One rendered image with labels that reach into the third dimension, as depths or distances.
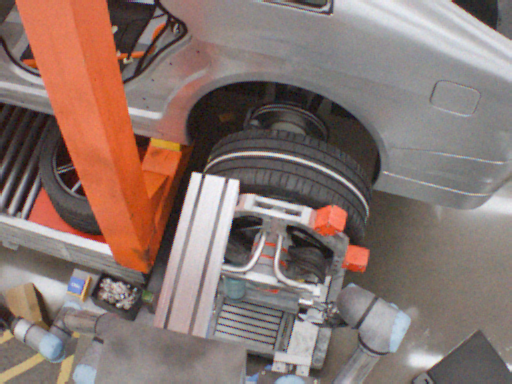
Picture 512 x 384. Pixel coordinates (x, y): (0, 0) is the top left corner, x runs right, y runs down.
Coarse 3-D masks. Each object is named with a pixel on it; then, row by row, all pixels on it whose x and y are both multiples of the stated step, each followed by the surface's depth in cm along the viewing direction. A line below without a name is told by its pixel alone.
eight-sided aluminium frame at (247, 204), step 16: (240, 208) 225; (256, 208) 224; (288, 208) 224; (304, 208) 224; (304, 224) 222; (320, 240) 230; (336, 240) 232; (240, 256) 269; (336, 256) 238; (288, 272) 266; (304, 272) 261; (336, 272) 251
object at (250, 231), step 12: (300, 204) 229; (240, 216) 254; (252, 216) 252; (240, 228) 263; (252, 228) 260; (288, 228) 256; (300, 228) 250; (240, 240) 269; (252, 240) 271; (300, 240) 272; (312, 240) 257; (324, 252) 260
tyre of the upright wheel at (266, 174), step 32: (224, 160) 236; (256, 160) 228; (288, 160) 226; (320, 160) 228; (352, 160) 236; (256, 192) 229; (288, 192) 223; (320, 192) 223; (352, 192) 233; (352, 224) 232
